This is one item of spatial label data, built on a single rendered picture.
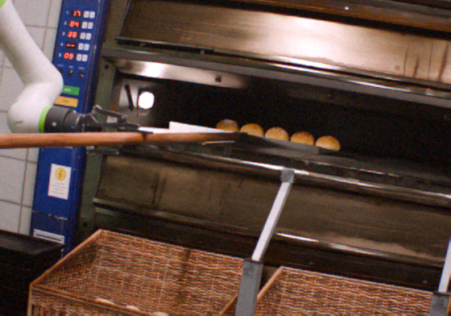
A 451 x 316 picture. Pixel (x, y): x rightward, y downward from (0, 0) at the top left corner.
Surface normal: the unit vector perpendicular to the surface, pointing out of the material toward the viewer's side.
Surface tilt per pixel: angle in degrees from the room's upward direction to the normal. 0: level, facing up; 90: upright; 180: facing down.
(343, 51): 70
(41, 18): 90
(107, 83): 90
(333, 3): 90
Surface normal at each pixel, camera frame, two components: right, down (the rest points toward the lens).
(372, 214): -0.24, -0.33
